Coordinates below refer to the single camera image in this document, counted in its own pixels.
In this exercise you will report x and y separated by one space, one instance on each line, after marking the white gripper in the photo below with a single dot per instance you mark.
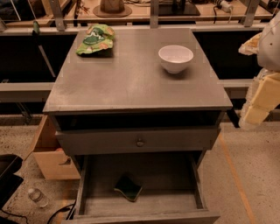
269 46

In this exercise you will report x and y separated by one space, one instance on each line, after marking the grey wooden drawer cabinet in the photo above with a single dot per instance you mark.
129 89

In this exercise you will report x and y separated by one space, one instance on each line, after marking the black flat base plate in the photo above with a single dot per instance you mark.
176 8

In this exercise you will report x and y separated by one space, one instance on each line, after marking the cardboard box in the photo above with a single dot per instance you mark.
50 157

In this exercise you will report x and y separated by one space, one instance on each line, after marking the open middle drawer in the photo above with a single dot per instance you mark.
171 190

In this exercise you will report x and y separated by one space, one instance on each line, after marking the green yellow sponge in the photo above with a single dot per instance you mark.
127 188

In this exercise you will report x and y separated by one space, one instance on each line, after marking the top drawer with knob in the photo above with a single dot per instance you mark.
89 142

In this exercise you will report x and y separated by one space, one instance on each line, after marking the brown hat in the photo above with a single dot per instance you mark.
112 9

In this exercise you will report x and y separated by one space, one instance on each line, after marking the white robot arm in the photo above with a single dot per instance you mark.
266 46

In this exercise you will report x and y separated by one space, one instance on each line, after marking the white ceramic bowl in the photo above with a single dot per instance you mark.
175 58

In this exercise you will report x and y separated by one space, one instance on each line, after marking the clear plastic water bottle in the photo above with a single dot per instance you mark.
38 197

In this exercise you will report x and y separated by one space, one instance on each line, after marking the green chip bag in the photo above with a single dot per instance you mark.
98 37

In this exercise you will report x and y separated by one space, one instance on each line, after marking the black bin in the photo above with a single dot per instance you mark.
9 181

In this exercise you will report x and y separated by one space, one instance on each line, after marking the white power adapter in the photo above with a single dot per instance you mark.
224 5

